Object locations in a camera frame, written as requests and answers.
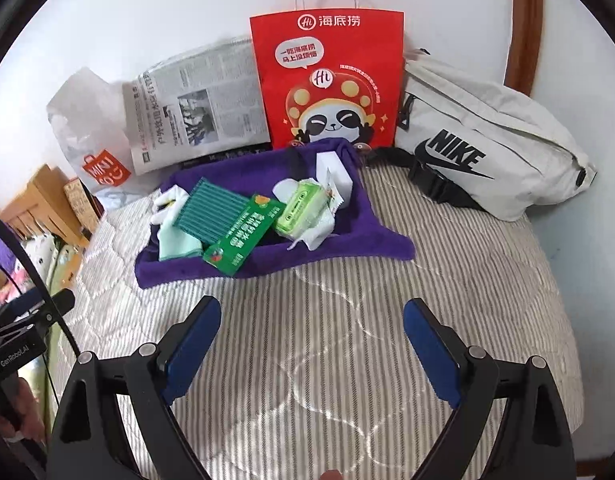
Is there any striped bed mattress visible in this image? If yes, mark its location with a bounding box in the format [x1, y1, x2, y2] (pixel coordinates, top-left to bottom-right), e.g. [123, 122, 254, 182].
[37, 165, 588, 480]

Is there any green wet wipes pack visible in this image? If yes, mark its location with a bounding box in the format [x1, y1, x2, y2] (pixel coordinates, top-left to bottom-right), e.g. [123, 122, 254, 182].
[272, 180, 328, 237]

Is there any fruit print packet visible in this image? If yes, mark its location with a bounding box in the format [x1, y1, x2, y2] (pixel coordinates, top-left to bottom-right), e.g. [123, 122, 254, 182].
[320, 167, 345, 211]

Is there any black box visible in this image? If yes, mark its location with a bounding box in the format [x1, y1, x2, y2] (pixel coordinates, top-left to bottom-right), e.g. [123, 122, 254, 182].
[177, 142, 273, 171]

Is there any wooden headboard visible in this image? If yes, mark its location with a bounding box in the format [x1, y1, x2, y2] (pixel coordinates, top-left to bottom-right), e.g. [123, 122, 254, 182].
[0, 164, 90, 248]

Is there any wooden door frame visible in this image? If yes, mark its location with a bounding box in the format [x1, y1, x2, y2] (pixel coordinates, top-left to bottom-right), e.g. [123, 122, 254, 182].
[505, 0, 545, 93]

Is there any white plastic bag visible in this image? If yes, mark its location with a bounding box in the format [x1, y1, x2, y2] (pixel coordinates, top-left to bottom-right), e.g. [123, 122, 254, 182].
[47, 66, 160, 208]

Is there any white waist bag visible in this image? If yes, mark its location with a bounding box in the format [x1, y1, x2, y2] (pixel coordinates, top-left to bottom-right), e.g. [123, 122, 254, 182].
[362, 49, 598, 222]

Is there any white sponge block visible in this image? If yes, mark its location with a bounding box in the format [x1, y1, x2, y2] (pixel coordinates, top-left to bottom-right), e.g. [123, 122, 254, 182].
[315, 151, 355, 206]

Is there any patterned box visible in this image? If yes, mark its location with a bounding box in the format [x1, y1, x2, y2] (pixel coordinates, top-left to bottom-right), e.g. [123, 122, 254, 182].
[63, 180, 103, 233]

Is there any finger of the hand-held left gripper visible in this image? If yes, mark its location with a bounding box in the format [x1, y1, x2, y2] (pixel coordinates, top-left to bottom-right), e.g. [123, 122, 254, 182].
[0, 287, 43, 328]
[27, 288, 77, 328]

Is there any purple towel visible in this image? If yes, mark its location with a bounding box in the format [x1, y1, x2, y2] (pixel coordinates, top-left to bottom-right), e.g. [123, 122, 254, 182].
[134, 139, 417, 290]

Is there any red paper bag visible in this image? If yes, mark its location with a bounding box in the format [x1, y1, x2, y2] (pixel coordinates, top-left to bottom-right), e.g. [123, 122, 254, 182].
[250, 0, 405, 150]

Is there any newspaper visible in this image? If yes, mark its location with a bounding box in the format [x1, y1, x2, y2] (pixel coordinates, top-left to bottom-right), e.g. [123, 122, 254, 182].
[122, 35, 273, 176]

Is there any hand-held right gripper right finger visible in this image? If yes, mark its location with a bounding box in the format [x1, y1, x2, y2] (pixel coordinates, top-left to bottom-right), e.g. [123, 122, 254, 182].
[403, 298, 578, 480]

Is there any white cloth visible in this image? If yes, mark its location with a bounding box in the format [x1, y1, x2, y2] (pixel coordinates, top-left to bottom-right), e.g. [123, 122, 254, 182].
[272, 176, 338, 252]

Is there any person's left hand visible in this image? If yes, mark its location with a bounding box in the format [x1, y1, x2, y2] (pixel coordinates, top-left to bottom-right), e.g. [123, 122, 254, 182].
[0, 380, 48, 443]

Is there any teal striped cloth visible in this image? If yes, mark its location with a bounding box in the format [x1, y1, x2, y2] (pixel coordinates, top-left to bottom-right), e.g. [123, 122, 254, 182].
[173, 177, 260, 246]

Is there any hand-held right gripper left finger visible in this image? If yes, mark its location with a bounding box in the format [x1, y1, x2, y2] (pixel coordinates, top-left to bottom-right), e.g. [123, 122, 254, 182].
[50, 296, 223, 480]

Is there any green patterned pillow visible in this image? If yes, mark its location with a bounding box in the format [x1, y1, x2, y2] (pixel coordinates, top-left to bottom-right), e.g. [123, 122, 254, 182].
[47, 245, 83, 301]

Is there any black cable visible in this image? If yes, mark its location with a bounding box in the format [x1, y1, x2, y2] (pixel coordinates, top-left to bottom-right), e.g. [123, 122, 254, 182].
[0, 207, 83, 356]

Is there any white paper towel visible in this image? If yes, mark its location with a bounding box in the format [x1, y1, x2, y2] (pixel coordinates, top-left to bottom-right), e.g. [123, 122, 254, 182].
[151, 184, 192, 228]

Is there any dark green packet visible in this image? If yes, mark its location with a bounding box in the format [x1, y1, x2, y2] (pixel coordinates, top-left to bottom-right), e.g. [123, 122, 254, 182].
[202, 193, 286, 277]

